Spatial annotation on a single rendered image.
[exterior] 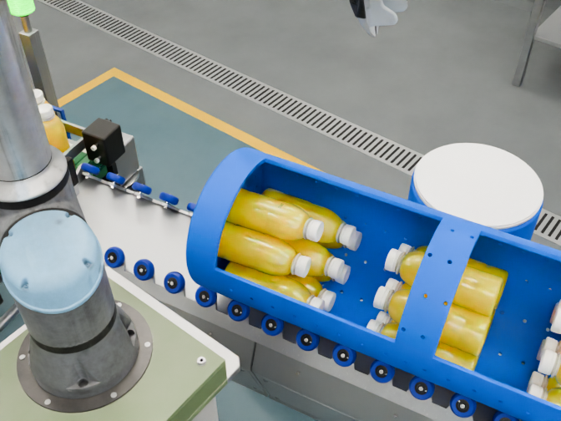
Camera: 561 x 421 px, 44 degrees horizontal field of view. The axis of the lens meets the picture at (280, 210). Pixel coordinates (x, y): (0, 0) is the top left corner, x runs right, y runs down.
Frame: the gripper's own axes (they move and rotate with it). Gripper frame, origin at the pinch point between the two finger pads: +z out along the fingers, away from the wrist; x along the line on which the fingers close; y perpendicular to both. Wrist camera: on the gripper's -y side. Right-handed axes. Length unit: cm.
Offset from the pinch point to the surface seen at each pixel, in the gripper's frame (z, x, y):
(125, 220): 53, -16, -57
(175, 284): 49, -28, -33
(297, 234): 34.6, -16.4, -8.7
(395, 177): 167, 116, -52
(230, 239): 34.8, -22.0, -19.7
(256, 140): 159, 108, -119
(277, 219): 32.2, -16.3, -12.5
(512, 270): 48, 0, 26
